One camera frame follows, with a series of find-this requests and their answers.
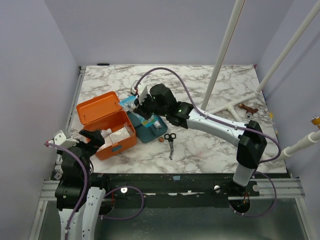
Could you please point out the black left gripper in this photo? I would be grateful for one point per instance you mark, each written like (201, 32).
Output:
(95, 135)

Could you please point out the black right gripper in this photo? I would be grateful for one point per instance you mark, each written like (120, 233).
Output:
(142, 109)

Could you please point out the teal divided tray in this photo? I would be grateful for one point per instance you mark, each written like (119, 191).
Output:
(147, 134)

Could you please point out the clear plastic packet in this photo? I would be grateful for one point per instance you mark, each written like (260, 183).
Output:
(120, 135)

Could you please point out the black-handled scissors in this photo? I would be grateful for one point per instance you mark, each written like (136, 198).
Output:
(170, 138)

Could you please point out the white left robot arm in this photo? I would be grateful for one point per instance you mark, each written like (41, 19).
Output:
(80, 191)

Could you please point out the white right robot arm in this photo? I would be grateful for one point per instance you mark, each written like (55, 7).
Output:
(248, 138)

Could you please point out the orange medicine kit box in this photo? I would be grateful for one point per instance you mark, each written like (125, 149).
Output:
(102, 113)

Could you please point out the white plastic bottle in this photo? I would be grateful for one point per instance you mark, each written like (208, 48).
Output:
(105, 132)

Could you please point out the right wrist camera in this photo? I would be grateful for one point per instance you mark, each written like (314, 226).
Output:
(140, 92)

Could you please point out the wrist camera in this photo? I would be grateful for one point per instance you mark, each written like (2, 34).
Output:
(63, 139)
(140, 92)

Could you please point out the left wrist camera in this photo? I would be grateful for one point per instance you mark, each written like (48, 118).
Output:
(63, 139)

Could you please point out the white PVC pipe frame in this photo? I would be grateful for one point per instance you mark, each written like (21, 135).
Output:
(283, 38)

